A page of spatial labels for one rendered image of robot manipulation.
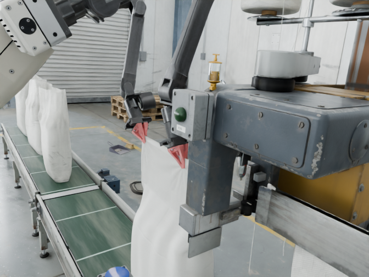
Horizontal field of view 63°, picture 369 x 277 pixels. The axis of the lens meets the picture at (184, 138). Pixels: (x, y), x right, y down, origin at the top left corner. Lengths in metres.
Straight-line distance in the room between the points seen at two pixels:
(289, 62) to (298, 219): 0.32
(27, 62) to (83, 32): 7.39
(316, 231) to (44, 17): 0.75
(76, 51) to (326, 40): 5.65
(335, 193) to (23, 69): 0.86
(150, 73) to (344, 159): 8.75
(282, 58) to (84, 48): 7.80
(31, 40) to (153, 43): 8.44
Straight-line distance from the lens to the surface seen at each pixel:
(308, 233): 0.70
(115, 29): 8.60
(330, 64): 6.39
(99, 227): 1.94
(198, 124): 0.57
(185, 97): 0.58
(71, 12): 0.83
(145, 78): 9.11
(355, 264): 0.67
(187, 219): 0.70
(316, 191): 0.83
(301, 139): 0.47
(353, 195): 0.78
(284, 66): 0.66
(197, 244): 0.73
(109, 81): 8.59
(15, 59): 0.95
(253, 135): 0.53
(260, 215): 0.77
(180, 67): 0.97
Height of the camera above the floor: 1.40
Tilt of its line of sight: 15 degrees down
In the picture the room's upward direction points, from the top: 4 degrees clockwise
